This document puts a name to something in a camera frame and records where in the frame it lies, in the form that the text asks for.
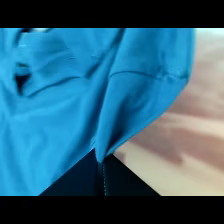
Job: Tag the blue T-shirt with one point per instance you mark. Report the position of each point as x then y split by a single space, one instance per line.
60 110

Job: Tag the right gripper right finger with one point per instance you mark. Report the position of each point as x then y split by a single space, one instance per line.
128 180

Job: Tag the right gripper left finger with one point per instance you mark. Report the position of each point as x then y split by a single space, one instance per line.
78 180

